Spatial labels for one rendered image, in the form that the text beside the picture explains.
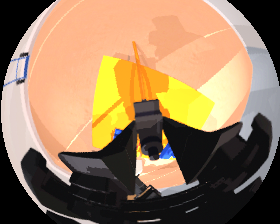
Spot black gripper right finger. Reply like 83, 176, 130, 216
162, 116, 244, 184

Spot yellow flat deck plate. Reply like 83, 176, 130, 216
91, 56, 215, 159

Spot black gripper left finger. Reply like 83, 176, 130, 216
57, 119, 137, 196

